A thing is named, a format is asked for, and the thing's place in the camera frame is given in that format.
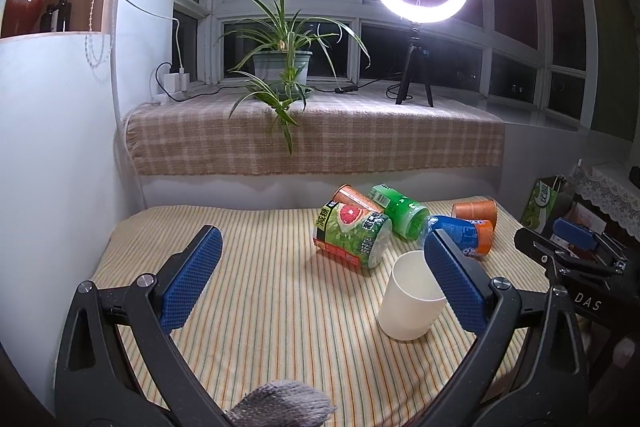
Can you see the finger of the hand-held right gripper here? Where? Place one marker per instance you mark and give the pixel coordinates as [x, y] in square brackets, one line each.
[575, 233]
[537, 247]

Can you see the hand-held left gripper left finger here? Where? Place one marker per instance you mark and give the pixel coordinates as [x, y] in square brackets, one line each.
[192, 277]

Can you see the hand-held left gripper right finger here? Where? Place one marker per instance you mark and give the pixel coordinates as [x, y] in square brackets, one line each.
[455, 282]

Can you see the white cup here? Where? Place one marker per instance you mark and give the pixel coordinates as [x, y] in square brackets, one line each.
[407, 302]

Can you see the plain orange cup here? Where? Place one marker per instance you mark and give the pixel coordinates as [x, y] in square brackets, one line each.
[475, 213]

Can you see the grapefruit print cup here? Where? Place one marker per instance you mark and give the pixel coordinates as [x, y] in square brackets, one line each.
[350, 234]

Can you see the orange print cup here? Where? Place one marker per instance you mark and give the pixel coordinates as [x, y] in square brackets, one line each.
[352, 196]

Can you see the person's left hand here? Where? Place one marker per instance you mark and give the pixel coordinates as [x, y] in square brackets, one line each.
[282, 404]

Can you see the orange white box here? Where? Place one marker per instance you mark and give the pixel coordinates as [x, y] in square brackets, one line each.
[587, 214]

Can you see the green paper bag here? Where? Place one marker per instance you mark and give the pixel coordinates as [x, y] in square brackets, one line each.
[542, 207]

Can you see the blue orange can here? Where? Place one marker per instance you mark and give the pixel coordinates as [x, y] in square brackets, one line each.
[462, 232]

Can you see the white lace cloth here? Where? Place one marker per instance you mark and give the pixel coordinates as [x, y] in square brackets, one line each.
[610, 192]

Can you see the green plastic bottle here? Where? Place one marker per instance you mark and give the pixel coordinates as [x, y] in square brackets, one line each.
[402, 212]

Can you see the striped cloth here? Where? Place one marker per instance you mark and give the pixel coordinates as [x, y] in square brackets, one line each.
[275, 307]

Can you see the plaid cloth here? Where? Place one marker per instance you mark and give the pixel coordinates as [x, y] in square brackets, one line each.
[350, 137]

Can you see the white charger plug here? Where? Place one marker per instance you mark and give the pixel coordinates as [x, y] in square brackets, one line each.
[170, 83]
[183, 79]

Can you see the green pot saucer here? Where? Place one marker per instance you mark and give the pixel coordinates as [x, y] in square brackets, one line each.
[305, 92]

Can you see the grey plant pot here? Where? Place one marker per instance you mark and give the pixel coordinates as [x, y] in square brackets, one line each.
[270, 67]

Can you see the black tripod stand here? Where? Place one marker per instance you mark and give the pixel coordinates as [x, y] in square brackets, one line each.
[411, 57]

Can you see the spider plant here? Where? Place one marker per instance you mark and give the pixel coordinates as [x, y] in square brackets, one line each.
[287, 42]

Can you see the black bottle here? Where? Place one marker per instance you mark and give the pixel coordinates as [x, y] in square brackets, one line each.
[57, 14]

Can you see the window frame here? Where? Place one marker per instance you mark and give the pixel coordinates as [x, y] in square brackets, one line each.
[215, 7]

